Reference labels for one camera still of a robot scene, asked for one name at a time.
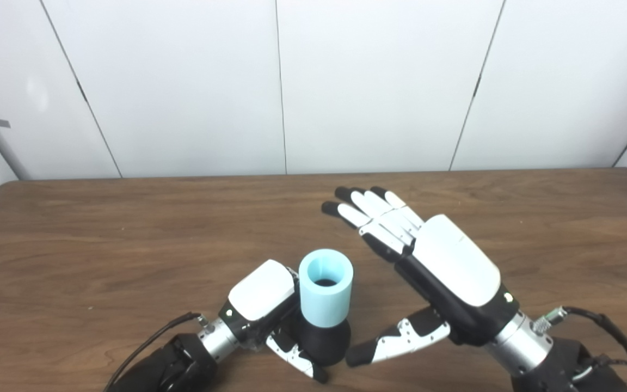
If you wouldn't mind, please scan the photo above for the light-blue hose cylinder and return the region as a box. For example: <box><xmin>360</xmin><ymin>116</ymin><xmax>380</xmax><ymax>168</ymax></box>
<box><xmin>298</xmin><ymin>249</ymin><xmax>354</xmax><ymax>328</ymax></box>

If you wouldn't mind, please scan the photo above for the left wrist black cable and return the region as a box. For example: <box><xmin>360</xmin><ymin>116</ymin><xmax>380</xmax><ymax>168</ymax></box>
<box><xmin>104</xmin><ymin>312</ymin><xmax>208</xmax><ymax>392</ymax></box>

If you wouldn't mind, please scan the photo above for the black flared nozzle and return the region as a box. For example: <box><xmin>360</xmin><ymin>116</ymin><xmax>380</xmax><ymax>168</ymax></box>
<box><xmin>291</xmin><ymin>318</ymin><xmax>352</xmax><ymax>366</ymax></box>

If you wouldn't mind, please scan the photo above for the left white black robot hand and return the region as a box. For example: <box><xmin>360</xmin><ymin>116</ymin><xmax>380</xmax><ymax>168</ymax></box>
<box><xmin>218</xmin><ymin>259</ymin><xmax>329</xmax><ymax>384</ymax></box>

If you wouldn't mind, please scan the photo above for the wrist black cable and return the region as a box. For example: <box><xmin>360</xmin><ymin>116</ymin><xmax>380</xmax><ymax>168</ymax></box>
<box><xmin>104</xmin><ymin>312</ymin><xmax>208</xmax><ymax>392</ymax></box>
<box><xmin>531</xmin><ymin>307</ymin><xmax>627</xmax><ymax>392</ymax></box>

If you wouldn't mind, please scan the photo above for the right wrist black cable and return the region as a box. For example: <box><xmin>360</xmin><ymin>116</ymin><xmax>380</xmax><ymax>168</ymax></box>
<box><xmin>531</xmin><ymin>307</ymin><xmax>627</xmax><ymax>392</ymax></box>

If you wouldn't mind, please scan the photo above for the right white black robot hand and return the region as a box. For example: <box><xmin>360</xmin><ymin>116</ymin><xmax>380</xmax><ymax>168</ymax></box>
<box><xmin>322</xmin><ymin>186</ymin><xmax>521</xmax><ymax>368</ymax></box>

